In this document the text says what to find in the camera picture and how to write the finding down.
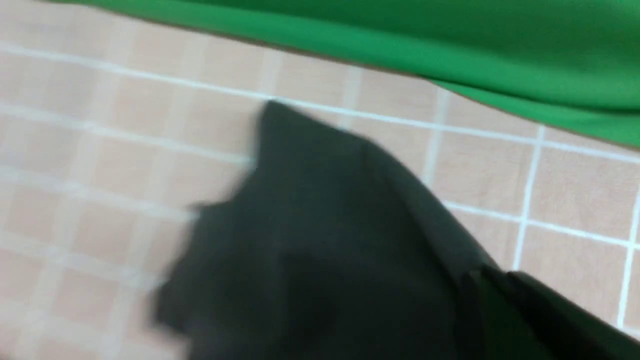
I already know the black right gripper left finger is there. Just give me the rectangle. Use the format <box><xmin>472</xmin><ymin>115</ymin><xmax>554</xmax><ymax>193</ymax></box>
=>
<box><xmin>457</xmin><ymin>265</ymin><xmax>561</xmax><ymax>360</ymax></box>

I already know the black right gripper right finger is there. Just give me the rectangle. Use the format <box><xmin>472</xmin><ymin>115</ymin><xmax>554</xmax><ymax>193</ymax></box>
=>
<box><xmin>506</xmin><ymin>271</ymin><xmax>640</xmax><ymax>360</ymax></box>

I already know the dark gray long-sleeve shirt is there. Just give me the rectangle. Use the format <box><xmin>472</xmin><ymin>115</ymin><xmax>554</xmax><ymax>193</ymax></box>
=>
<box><xmin>153</xmin><ymin>100</ymin><xmax>494</xmax><ymax>360</ymax></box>

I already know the green backdrop cloth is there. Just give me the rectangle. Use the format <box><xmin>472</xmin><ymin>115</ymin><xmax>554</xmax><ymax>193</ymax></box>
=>
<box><xmin>83</xmin><ymin>0</ymin><xmax>640</xmax><ymax>147</ymax></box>

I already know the pink checkered tablecloth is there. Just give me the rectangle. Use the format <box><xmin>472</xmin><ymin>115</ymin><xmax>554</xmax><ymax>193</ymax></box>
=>
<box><xmin>0</xmin><ymin>0</ymin><xmax>639</xmax><ymax>360</ymax></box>

